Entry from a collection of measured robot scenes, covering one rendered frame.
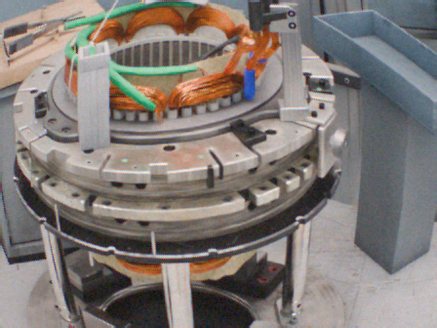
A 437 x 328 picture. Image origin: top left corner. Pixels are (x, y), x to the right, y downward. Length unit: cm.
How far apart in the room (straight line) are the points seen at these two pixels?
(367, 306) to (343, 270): 9
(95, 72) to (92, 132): 6
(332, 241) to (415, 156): 21
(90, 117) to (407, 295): 51
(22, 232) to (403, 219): 48
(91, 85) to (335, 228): 57
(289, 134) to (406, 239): 38
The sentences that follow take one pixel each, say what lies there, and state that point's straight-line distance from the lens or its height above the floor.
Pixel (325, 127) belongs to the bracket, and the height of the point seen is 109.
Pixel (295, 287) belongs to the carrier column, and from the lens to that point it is 119.
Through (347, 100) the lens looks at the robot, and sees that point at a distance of 151.
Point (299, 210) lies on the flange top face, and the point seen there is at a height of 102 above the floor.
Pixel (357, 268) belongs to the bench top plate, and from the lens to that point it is 135.
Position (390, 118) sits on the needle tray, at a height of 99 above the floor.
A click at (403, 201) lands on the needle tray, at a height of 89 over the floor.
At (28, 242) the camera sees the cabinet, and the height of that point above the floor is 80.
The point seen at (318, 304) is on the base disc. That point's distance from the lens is 126.
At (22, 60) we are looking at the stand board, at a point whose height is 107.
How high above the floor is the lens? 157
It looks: 31 degrees down
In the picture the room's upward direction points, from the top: 1 degrees counter-clockwise
